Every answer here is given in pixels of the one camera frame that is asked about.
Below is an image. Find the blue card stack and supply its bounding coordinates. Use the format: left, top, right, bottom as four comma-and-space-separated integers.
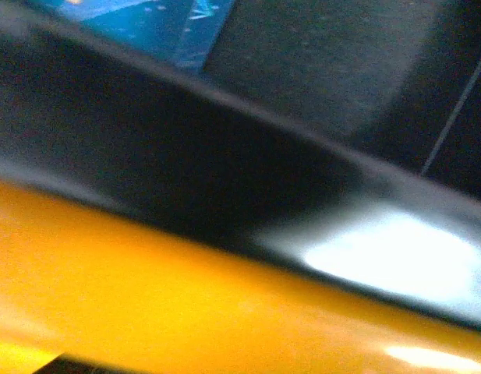
39, 0, 234, 72

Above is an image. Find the yellow bin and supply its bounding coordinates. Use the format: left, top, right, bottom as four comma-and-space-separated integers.
0, 181, 481, 373

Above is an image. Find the black bin with blue cards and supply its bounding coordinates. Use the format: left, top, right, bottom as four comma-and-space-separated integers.
0, 1, 481, 333

